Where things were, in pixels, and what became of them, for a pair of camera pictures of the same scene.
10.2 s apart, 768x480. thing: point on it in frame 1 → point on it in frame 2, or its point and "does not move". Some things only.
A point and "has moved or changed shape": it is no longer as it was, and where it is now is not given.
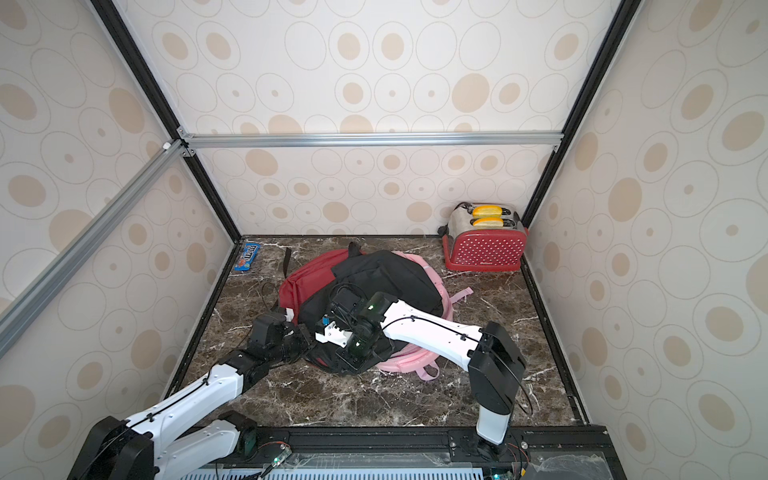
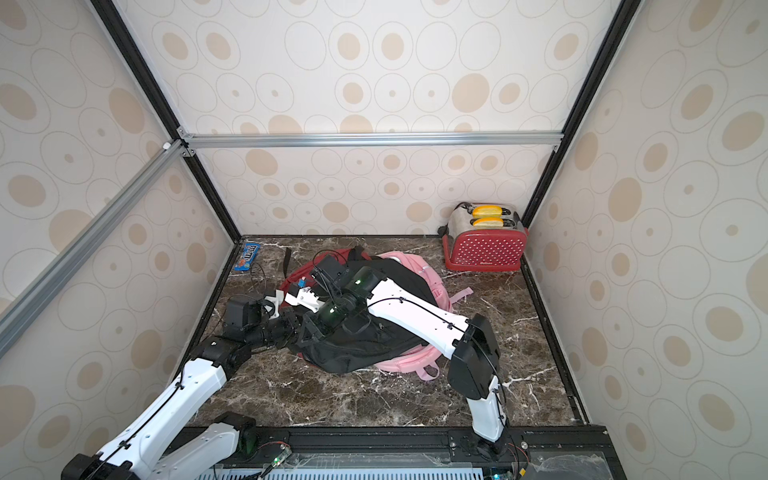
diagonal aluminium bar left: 47,282 does not move
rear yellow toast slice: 487,211 does not move
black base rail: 557,452 does not move
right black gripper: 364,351 → 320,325
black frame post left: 162,105 does not move
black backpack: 364,271 has moved or changed shape
